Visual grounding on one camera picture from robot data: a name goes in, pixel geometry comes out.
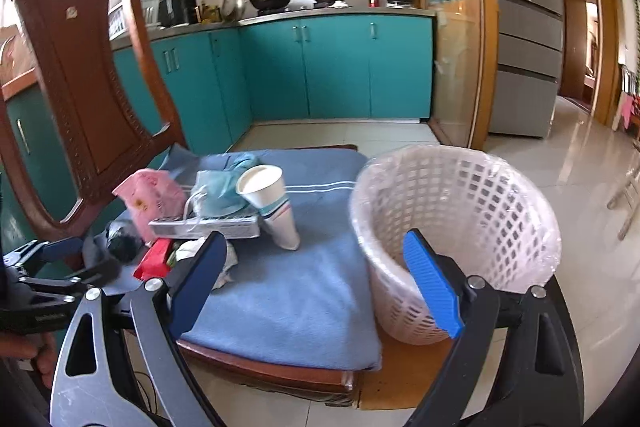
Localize white tissue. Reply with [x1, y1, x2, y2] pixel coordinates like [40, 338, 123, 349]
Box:
[174, 236, 240, 291]

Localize red snack packet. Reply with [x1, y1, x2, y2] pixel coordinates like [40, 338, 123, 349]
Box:
[134, 239, 172, 282]

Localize white box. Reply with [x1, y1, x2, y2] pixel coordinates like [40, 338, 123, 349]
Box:
[149, 213, 260, 241]

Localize light blue bagged cloth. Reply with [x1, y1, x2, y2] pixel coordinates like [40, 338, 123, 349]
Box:
[182, 153, 259, 220]

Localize pink paper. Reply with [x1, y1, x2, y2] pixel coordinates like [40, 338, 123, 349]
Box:
[112, 168, 186, 244]

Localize white paper cup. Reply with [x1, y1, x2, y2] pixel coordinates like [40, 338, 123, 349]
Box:
[235, 165, 300, 251]

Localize white plastic trash basket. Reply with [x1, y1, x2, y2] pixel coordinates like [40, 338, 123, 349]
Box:
[349, 144, 562, 346]

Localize teal lower kitchen cabinets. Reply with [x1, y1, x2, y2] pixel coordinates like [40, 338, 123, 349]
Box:
[6, 12, 436, 219]

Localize left hand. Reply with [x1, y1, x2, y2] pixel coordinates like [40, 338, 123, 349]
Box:
[0, 333, 56, 389]

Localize dark green crumpled bag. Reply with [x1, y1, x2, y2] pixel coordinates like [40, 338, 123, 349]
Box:
[105, 220, 143, 263]

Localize blue towel on chair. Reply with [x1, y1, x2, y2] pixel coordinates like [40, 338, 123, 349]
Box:
[94, 143, 384, 373]

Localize brown wooden chair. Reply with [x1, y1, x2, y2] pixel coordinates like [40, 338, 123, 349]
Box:
[0, 0, 454, 410]

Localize grey refrigerator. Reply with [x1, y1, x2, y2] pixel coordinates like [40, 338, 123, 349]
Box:
[489, 0, 564, 139]

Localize black air fryer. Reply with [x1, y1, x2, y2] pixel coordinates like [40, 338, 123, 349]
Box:
[157, 0, 200, 28]

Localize steel pot lid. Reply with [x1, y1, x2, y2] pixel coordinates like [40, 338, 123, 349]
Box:
[220, 0, 247, 23]

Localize black wok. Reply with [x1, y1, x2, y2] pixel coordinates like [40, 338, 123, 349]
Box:
[250, 0, 292, 15]

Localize glass sliding door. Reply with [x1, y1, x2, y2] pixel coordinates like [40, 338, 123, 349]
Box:
[416, 0, 499, 150]

